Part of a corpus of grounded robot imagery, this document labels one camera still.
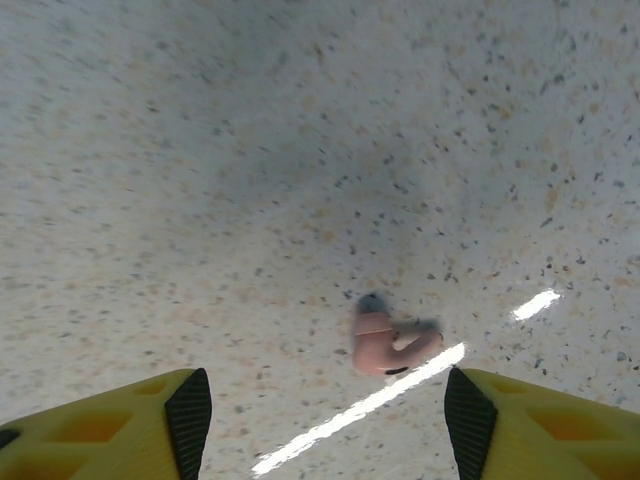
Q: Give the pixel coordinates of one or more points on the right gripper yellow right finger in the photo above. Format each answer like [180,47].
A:
[550,435]

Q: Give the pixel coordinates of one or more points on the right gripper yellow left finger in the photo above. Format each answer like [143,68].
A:
[100,440]

